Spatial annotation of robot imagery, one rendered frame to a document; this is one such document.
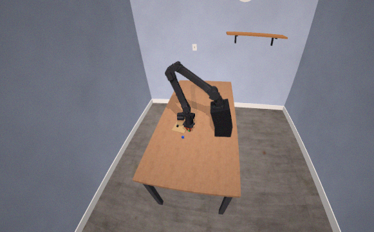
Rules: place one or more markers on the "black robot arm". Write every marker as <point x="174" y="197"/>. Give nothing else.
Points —
<point x="212" y="91"/>

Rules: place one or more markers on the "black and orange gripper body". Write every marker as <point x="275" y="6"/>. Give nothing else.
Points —
<point x="188" y="124"/>

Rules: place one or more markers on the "tan square mat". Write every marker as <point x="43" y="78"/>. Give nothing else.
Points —
<point x="180" y="129"/>

